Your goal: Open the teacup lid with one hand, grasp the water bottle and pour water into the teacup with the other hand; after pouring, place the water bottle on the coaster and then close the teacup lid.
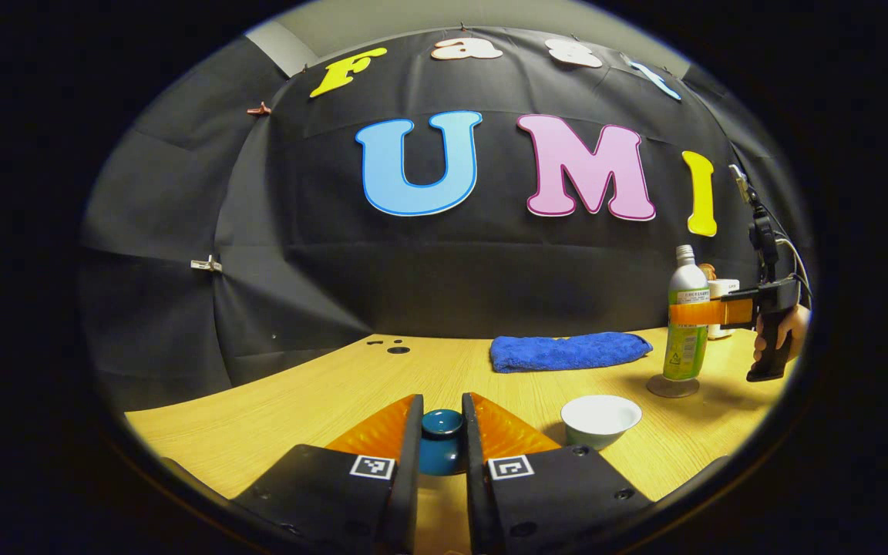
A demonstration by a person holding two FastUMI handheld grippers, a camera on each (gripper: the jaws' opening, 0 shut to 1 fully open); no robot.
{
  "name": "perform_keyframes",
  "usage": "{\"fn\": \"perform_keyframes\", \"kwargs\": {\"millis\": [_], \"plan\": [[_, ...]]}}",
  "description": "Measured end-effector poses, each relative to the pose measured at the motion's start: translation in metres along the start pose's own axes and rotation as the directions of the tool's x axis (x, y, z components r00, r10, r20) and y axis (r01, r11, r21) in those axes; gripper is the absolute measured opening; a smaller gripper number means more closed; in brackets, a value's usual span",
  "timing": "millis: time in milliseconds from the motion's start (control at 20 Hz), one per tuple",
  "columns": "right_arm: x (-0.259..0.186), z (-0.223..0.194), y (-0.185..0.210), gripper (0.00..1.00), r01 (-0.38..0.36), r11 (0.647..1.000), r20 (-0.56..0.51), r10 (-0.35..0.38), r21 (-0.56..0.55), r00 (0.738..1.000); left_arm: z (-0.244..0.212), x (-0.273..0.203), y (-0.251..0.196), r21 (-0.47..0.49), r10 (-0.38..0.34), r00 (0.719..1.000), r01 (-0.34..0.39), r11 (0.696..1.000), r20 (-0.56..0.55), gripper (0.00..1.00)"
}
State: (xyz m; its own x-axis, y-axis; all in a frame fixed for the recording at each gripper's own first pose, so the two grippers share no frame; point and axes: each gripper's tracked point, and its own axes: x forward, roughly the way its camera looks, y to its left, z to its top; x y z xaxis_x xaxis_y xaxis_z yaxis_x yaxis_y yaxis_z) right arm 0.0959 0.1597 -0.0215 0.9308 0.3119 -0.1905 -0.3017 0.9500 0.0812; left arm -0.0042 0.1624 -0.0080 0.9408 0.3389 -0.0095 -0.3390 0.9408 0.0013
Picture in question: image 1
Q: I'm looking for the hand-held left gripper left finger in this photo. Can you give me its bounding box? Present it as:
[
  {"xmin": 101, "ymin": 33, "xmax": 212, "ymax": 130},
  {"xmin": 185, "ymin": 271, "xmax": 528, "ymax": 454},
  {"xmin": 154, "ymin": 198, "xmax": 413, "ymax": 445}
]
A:
[{"xmin": 232, "ymin": 394, "xmax": 424, "ymax": 555}]

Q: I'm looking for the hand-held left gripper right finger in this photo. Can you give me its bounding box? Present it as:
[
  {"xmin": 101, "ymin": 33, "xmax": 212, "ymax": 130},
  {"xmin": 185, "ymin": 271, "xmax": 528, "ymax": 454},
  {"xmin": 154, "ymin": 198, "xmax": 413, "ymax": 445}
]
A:
[{"xmin": 462, "ymin": 392, "xmax": 653, "ymax": 555}]

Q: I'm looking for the silver green water bottle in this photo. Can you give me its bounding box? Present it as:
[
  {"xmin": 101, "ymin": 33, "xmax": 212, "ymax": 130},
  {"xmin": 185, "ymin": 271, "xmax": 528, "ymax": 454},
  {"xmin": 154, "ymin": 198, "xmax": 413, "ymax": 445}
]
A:
[{"xmin": 662, "ymin": 244, "xmax": 711, "ymax": 382}]

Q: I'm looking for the teal teacup lid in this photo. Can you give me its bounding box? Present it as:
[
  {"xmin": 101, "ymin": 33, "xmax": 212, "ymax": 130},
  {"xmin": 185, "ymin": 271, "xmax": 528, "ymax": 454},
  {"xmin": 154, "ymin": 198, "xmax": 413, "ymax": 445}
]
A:
[{"xmin": 418, "ymin": 409, "xmax": 467, "ymax": 476}]

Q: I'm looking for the round brown coaster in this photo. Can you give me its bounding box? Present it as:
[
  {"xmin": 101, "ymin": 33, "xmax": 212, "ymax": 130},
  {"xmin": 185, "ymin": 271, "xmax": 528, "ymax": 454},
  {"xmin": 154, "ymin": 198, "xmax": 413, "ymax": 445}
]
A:
[{"xmin": 646, "ymin": 373, "xmax": 701, "ymax": 399}]

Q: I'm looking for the teal white teacup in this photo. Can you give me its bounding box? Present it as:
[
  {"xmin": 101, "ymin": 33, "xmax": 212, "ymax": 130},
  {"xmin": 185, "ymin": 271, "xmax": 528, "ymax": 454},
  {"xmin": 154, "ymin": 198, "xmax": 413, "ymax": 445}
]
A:
[{"xmin": 560, "ymin": 395, "xmax": 643, "ymax": 451}]

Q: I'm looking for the white toaster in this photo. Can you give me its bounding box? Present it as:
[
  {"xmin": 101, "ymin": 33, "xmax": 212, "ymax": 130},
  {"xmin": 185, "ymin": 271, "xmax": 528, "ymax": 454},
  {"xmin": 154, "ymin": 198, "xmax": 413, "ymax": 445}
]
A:
[{"xmin": 706, "ymin": 279, "xmax": 742, "ymax": 341}]

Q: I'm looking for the blue towel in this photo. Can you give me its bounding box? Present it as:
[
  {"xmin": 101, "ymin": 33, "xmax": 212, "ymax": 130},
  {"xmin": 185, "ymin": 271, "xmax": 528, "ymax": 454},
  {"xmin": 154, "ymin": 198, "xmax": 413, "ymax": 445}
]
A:
[{"xmin": 489, "ymin": 331, "xmax": 654, "ymax": 374}]

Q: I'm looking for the black backdrop cloth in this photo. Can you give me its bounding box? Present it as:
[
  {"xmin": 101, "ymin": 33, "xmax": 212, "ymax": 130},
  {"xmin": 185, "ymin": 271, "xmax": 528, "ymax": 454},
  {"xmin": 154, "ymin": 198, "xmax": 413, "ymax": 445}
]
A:
[{"xmin": 80, "ymin": 27, "xmax": 807, "ymax": 409}]

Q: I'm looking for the thin grey cable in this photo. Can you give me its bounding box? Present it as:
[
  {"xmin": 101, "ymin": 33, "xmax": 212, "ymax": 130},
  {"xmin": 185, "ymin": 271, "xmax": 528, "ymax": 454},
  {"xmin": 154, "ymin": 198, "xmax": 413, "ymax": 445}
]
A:
[{"xmin": 772, "ymin": 235, "xmax": 812, "ymax": 301}]

